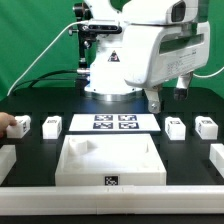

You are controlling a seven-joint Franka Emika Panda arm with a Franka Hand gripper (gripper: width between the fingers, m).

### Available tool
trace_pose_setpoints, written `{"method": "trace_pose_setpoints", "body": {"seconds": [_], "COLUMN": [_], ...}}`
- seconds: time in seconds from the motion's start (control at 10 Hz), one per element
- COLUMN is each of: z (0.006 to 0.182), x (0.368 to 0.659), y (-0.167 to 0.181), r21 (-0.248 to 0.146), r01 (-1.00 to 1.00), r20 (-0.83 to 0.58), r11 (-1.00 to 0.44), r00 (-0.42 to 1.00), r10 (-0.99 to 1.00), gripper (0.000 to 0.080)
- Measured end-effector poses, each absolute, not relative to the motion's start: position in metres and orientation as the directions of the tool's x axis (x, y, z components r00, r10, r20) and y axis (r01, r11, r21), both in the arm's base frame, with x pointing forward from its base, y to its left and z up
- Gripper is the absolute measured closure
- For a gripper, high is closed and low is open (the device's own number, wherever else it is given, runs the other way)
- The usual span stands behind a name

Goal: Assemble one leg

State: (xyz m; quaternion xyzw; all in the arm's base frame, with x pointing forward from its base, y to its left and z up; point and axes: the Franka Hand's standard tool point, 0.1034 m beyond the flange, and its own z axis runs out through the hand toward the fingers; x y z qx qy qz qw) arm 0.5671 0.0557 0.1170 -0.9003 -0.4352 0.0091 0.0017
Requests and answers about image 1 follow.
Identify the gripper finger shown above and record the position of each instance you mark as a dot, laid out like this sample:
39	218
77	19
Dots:
182	86
153	97

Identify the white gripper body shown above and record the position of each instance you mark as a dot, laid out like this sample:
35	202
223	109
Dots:
164	39

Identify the white square tabletop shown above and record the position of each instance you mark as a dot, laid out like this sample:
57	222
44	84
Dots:
109	160

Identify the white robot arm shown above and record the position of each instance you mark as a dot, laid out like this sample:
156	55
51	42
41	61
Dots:
107	70

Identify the human hand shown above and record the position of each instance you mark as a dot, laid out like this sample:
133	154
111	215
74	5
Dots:
5	121

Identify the white marker plate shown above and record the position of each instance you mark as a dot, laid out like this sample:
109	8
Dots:
114	122

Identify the white right block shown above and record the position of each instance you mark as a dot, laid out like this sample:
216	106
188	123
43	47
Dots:
216	156

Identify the white block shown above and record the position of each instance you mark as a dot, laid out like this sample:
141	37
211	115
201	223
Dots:
7	160
216	156

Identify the white left block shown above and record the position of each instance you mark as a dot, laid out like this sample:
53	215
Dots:
7	160

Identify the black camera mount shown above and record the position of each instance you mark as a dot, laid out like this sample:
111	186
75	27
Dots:
82	12

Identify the white front rail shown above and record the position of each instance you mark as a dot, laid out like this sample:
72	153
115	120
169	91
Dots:
111	200

